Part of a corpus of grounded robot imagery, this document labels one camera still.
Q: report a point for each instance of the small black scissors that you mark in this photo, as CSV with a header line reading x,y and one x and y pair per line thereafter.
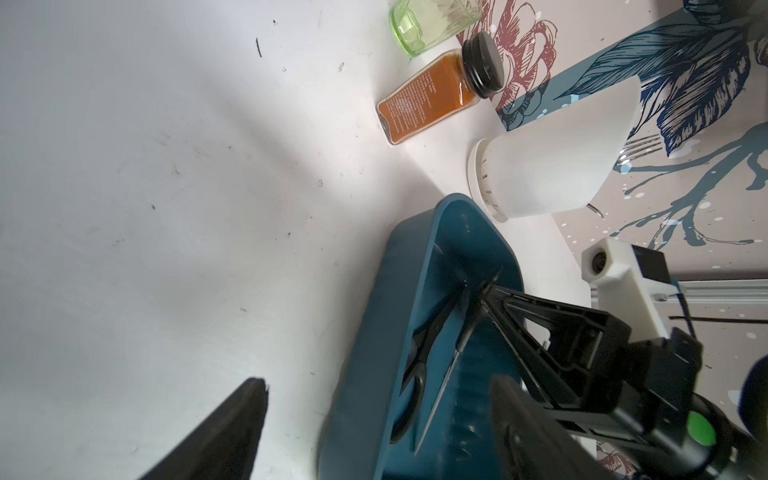
x,y
416,371

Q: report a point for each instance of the white utensil holder cup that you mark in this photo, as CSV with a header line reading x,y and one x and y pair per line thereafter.
x,y
558,162

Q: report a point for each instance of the fork in holder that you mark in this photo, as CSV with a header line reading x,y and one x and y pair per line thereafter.
x,y
637,148

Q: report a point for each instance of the orange spice jar black lid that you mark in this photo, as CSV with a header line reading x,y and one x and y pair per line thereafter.
x,y
453,82

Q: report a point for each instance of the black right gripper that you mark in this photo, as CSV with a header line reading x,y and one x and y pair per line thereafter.
x,y
644,405

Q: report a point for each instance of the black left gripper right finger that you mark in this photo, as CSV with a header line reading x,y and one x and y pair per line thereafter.
x,y
529,443

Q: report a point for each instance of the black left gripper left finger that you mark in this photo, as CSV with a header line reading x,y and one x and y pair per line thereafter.
x,y
225,444

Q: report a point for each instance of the green glass cup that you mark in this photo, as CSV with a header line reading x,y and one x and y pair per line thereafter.
x,y
419,25

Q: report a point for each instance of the teal storage box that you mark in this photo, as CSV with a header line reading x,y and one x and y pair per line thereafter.
x,y
427,256

